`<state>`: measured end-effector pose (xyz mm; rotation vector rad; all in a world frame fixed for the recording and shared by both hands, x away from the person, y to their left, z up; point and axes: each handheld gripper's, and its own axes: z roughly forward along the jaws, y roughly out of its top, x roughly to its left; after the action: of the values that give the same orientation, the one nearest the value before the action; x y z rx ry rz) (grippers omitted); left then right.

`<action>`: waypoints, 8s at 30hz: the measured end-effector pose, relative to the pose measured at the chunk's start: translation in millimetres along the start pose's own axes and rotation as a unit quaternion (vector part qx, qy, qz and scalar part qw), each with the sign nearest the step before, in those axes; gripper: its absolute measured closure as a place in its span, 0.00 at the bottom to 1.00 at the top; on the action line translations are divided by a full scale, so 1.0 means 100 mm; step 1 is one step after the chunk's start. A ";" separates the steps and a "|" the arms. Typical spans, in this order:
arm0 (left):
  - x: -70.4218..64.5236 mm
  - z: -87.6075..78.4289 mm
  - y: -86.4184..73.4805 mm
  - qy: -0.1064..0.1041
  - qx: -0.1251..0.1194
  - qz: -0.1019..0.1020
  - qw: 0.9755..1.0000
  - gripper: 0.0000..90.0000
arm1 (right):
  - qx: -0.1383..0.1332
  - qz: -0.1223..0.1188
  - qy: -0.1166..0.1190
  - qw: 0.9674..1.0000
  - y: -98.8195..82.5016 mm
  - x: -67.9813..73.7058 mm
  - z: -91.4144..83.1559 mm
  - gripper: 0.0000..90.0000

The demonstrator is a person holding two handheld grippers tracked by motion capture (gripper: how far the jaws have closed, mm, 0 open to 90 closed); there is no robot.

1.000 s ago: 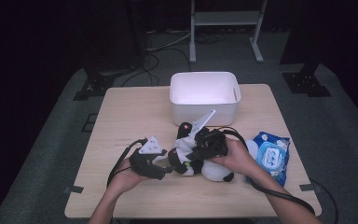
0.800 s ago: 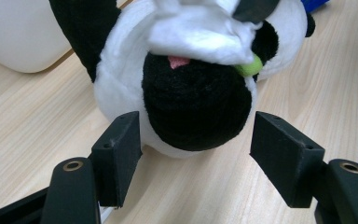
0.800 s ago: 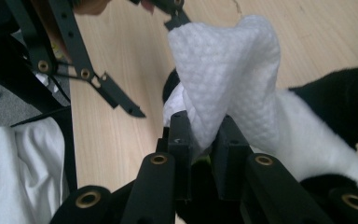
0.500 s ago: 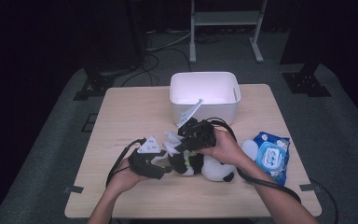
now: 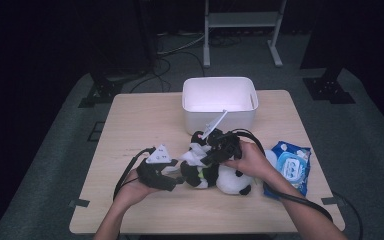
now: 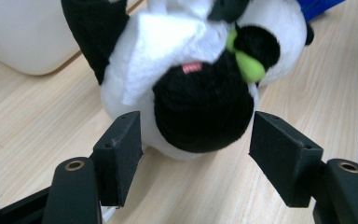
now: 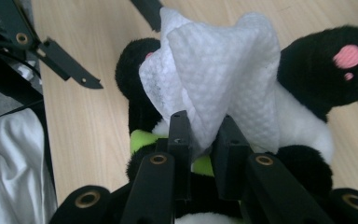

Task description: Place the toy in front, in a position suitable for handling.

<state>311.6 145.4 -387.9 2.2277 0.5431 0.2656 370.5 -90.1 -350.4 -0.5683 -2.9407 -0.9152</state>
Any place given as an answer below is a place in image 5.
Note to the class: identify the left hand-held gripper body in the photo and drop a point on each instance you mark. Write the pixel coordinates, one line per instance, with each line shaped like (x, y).
(153, 173)

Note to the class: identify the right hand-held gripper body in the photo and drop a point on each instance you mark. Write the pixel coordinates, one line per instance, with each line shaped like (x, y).
(226, 145)

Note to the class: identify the white wet wipe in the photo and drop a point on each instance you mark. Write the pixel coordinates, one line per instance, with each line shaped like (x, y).
(193, 156)

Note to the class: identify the panda plush toy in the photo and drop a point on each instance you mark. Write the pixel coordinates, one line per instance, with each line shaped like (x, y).
(233, 183)

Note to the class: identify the blue wet wipes packet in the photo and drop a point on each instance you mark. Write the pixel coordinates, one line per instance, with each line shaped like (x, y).
(293, 166)

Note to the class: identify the person's left hand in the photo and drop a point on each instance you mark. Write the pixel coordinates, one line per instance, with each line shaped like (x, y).
(133, 191)

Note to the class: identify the person's right hand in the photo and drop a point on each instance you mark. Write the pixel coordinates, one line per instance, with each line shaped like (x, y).
(255, 163)

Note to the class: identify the white plastic storage bin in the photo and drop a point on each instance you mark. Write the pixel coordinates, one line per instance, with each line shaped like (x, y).
(196, 121)

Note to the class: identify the black stand base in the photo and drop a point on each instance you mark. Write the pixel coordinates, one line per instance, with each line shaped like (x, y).
(101, 93)
(330, 88)

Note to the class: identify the white metal stand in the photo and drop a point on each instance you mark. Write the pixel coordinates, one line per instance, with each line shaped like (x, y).
(243, 19)

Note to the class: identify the black square floor frame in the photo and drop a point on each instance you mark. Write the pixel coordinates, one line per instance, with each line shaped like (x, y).
(89, 133)

